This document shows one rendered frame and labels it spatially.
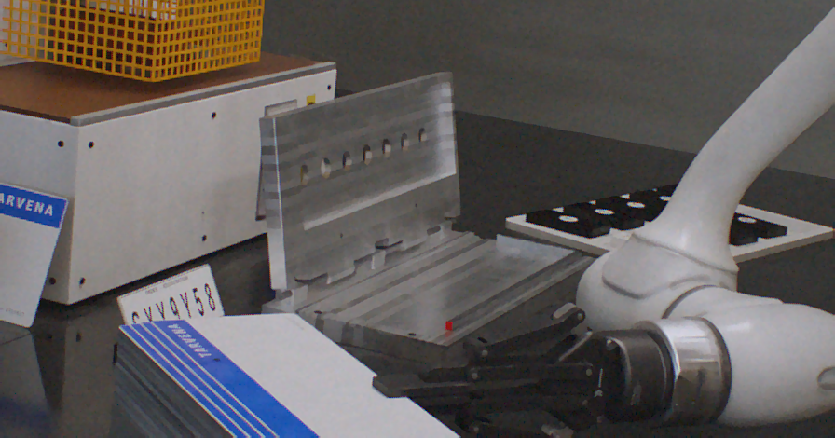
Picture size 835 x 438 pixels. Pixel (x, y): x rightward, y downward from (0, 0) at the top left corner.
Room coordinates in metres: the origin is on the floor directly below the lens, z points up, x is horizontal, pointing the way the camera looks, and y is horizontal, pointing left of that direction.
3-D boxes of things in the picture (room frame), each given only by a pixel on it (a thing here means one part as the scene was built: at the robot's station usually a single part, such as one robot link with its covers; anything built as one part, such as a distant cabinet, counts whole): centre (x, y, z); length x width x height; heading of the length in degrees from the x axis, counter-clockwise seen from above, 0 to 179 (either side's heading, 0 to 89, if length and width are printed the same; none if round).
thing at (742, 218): (2.45, -0.43, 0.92); 0.10 x 0.05 x 0.01; 47
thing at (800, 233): (2.43, -0.33, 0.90); 0.40 x 0.27 x 0.01; 142
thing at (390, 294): (1.99, -0.03, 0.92); 0.44 x 0.21 x 0.04; 157
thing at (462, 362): (1.39, -0.04, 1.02); 0.05 x 0.01 x 0.03; 119
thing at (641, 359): (1.45, -0.15, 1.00); 0.09 x 0.07 x 0.08; 119
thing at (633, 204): (2.47, -0.28, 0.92); 0.10 x 0.05 x 0.01; 54
